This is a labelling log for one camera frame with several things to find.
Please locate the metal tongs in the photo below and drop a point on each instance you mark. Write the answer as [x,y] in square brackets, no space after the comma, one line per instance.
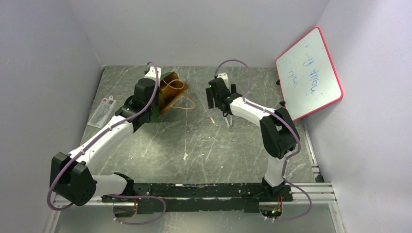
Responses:
[228,119]

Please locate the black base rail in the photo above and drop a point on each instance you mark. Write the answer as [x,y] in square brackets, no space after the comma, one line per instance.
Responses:
[173,197]

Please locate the red framed whiteboard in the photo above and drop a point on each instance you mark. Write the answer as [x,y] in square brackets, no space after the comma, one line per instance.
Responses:
[307,76]

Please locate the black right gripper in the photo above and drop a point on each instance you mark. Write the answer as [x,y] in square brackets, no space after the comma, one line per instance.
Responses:
[212,97]

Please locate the clear packaged tool card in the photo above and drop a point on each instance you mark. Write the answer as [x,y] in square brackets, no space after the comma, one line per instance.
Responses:
[102,112]

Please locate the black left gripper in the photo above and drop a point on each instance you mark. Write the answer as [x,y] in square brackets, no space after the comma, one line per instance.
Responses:
[157,94]

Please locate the aluminium frame rail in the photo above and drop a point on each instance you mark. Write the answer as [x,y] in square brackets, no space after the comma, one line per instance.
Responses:
[291,201]

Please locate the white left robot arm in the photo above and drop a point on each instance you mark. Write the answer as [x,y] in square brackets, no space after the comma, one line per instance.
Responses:
[71,179]

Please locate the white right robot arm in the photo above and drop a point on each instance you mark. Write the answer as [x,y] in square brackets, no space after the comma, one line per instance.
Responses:
[279,134]

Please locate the green paper bag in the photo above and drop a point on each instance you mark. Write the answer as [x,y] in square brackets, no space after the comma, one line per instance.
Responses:
[171,89]

